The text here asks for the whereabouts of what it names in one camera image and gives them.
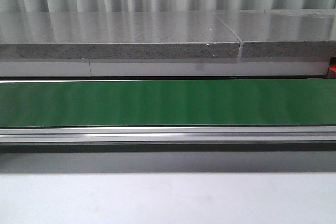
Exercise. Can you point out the aluminium conveyor side rail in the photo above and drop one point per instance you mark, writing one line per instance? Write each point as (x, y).
(168, 139)

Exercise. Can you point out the green conveyor belt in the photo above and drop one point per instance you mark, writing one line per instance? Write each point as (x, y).
(169, 102)

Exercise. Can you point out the white cabinet panel under counter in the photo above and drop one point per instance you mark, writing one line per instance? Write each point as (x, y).
(164, 68)

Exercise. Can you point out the red plastic bin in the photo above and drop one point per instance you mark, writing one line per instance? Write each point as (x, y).
(332, 71)

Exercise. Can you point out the grey speckled stone counter slab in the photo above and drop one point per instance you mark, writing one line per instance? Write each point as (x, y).
(116, 35)

